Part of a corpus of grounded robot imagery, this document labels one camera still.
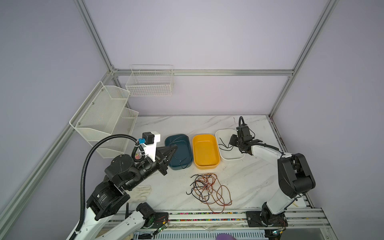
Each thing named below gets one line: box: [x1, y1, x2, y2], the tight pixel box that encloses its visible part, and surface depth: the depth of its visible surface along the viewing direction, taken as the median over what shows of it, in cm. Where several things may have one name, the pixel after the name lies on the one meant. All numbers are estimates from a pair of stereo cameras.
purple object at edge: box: [216, 233, 237, 240], surface depth 71 cm
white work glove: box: [127, 185, 152, 203], surface depth 83 cm
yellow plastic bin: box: [192, 134, 221, 170], surface depth 100 cm
